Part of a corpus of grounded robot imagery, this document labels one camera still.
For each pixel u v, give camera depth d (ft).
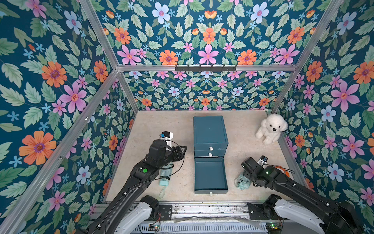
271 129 2.95
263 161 2.40
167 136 2.15
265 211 2.15
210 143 2.52
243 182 2.62
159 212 2.39
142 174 1.65
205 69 3.06
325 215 1.38
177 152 2.09
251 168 2.10
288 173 2.73
